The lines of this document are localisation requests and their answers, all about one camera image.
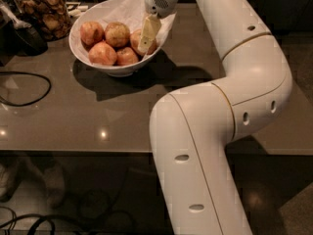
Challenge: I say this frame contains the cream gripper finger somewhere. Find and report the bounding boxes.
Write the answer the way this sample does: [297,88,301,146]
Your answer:
[138,14,161,53]

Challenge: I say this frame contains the red apple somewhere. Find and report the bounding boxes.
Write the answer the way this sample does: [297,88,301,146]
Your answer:
[130,29,157,56]
[88,41,117,66]

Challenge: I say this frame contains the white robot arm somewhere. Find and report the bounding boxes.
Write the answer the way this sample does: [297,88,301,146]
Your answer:
[145,0,292,235]

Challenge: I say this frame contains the back middle greenish apple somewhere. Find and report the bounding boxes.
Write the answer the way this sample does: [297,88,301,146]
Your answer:
[105,22,130,48]

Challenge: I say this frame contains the front middle small apple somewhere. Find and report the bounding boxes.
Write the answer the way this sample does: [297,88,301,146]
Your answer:
[116,47,139,66]

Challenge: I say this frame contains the back left apple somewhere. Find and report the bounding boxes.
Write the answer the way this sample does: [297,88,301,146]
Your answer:
[80,22,104,46]

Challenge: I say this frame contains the white ceramic bowl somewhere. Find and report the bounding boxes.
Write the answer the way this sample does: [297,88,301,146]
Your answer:
[69,0,164,77]

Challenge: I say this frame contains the small white items behind bowl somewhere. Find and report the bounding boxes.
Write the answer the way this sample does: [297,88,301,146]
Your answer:
[67,3,89,18]

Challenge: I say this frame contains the white paper liner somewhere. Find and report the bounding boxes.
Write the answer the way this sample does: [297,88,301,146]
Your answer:
[105,0,176,59]

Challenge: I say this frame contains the glass jar of dried chips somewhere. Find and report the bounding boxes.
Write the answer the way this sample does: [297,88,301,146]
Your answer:
[15,0,71,41]

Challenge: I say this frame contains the black appliance with handle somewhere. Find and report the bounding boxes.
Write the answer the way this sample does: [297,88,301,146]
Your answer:
[0,0,48,56]

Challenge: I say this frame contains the black cable on table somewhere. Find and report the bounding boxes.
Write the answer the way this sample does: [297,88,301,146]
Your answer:
[0,70,53,108]

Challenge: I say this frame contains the black floor cables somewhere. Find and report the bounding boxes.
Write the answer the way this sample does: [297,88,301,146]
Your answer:
[0,166,136,235]

